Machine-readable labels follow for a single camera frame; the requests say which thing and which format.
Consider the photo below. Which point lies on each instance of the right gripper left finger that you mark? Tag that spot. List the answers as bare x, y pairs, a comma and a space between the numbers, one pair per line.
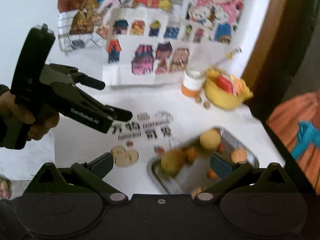
91, 175

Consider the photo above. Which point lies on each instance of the brown wooden door frame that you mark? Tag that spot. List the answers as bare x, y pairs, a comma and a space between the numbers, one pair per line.
271, 48

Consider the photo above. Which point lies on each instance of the yellow flower branch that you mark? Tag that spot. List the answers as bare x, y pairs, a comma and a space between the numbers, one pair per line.
216, 66

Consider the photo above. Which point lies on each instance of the lady in orange dress poster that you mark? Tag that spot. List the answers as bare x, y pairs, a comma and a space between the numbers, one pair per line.
296, 124

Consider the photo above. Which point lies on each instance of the large striped tan melon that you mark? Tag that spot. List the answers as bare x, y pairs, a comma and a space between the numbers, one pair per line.
197, 190

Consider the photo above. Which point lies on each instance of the houses drawing paper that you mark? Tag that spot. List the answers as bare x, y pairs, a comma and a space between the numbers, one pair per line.
151, 47

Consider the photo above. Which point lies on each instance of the metal tray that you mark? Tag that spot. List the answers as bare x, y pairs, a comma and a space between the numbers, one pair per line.
193, 177

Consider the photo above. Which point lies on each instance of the yellow plastic bowl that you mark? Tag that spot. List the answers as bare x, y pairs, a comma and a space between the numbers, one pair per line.
219, 97

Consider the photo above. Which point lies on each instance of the yellow lemon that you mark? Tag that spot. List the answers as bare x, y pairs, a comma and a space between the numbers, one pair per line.
210, 139

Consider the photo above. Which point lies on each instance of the white orange glass jar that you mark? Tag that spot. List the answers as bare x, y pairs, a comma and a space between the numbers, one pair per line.
192, 84

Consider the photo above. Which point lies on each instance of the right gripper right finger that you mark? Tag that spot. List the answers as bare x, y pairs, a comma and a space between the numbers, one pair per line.
229, 174

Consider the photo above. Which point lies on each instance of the green yellow mango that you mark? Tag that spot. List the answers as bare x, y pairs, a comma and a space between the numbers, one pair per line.
172, 161

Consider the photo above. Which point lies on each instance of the small striped orange melon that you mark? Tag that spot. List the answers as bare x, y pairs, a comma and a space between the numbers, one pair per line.
239, 155

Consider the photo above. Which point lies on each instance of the red plastic toy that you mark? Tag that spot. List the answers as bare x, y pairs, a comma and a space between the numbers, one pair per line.
224, 84

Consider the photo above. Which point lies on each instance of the orange plastic toy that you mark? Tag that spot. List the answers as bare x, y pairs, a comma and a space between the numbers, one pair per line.
239, 85

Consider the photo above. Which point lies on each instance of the white printed table cloth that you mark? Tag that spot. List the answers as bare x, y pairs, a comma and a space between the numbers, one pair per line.
162, 119

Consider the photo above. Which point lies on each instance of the left hand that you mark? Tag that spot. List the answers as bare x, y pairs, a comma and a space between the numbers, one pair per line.
10, 109

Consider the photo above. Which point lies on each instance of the olive green small fruit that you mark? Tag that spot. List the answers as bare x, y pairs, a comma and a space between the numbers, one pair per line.
198, 99

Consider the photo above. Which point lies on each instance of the boy with fan drawing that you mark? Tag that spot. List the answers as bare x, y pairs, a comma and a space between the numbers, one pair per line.
85, 23

